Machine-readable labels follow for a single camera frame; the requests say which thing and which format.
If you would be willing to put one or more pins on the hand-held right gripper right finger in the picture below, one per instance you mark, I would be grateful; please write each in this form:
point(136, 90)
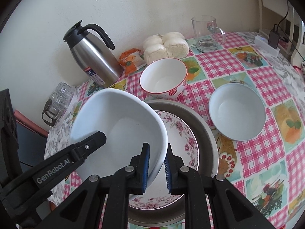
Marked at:
point(168, 171)

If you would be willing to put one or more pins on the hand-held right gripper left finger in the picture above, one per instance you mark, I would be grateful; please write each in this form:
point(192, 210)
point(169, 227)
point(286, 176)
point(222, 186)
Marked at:
point(145, 169)

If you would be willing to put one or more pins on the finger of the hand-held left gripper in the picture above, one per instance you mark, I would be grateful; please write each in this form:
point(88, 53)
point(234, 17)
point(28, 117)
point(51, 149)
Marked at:
point(71, 157)

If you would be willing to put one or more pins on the pink floral round plate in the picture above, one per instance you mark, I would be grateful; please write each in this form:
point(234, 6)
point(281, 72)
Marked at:
point(183, 143)

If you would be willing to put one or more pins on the white square bowl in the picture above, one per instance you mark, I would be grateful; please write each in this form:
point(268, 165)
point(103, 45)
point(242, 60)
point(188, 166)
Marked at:
point(124, 128)

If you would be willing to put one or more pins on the round stainless steel basin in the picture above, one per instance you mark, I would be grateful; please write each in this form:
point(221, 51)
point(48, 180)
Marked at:
point(205, 136)

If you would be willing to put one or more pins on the small white round bowl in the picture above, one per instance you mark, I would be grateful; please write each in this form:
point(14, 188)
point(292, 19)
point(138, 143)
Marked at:
point(238, 114)

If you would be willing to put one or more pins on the strawberry print bowl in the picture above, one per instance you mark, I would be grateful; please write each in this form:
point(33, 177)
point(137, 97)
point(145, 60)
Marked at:
point(162, 76)

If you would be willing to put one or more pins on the dark blue cabinet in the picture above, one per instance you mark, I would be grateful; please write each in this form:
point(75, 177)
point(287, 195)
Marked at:
point(31, 148)

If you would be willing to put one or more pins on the small clear drinking glass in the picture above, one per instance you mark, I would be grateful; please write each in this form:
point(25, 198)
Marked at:
point(62, 105)
point(63, 88)
point(54, 99)

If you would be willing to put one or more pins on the pink board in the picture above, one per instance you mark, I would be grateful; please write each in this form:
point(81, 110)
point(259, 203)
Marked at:
point(31, 122)

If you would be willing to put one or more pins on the clear tray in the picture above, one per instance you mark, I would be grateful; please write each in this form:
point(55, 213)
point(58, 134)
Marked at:
point(72, 97)

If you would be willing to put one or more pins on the stainless steel thermos jug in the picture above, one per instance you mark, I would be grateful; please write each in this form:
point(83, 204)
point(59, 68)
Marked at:
point(95, 62)

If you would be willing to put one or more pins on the orange snack packet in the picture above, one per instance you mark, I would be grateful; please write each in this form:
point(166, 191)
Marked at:
point(132, 62)

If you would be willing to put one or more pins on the bag of steamed buns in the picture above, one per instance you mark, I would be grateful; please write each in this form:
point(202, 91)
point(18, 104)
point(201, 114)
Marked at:
point(166, 45)

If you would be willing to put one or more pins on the clear glass mug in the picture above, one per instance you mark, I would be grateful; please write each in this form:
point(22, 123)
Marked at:
point(205, 35)

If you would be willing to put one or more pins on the white power strip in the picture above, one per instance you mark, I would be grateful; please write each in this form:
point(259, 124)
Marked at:
point(262, 41)

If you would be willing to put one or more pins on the black charger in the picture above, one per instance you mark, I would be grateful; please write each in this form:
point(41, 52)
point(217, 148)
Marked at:
point(274, 38)

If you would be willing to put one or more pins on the white plastic shelf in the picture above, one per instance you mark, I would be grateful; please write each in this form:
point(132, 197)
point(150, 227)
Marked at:
point(261, 4)

